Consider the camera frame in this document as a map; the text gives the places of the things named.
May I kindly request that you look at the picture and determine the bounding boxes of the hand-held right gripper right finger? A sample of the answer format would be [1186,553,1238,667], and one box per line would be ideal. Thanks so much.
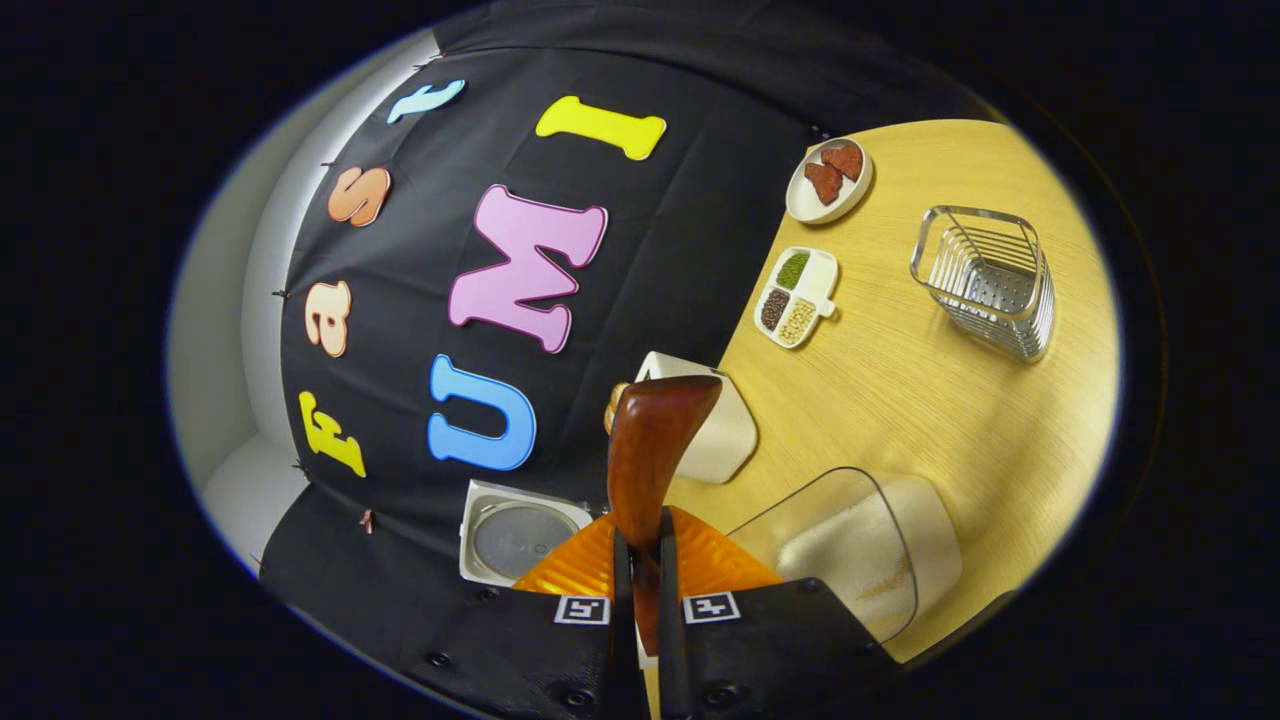
[655,505,901,720]

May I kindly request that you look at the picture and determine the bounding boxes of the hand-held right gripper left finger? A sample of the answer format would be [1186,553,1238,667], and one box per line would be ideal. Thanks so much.
[400,510,646,720]

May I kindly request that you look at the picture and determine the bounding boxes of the white rice cooker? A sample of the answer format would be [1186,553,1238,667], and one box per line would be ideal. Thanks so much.
[459,479,596,588]

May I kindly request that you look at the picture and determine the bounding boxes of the clear plastic rice container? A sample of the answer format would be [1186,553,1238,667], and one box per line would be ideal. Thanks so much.
[728,467,963,643]

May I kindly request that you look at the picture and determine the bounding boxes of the brown wooden spoon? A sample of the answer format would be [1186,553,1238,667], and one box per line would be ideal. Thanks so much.
[605,375,723,656]

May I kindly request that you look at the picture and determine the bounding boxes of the metal wire chopstick holder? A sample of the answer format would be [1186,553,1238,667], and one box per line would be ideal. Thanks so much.
[909,205,1057,362]

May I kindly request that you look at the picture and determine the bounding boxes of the white toaster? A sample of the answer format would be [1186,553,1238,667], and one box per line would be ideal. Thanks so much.
[635,350,759,485]

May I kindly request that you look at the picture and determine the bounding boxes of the white divided bean dish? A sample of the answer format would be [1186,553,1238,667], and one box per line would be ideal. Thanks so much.
[753,246,839,349]

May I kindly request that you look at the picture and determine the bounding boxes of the white round plate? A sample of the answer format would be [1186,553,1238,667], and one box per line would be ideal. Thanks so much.
[785,137,874,224]

